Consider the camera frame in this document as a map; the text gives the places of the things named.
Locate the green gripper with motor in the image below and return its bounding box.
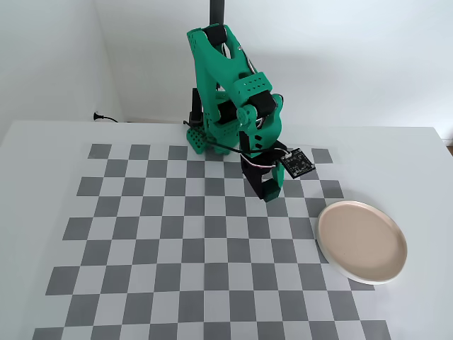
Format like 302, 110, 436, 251
239, 150, 286, 203

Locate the black vertical pole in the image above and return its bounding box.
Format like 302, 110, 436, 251
210, 0, 227, 28

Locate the grey checkerboard mat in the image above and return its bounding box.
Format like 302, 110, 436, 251
33, 142, 393, 340

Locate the black wrist camera board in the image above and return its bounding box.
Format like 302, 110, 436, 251
278, 147, 316, 181

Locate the beige round plate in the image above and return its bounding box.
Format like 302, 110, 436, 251
316, 199, 408, 285

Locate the black wall plug cable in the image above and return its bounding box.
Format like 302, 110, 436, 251
93, 111, 120, 124

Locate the black camera cable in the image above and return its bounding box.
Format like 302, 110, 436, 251
204, 137, 288, 159

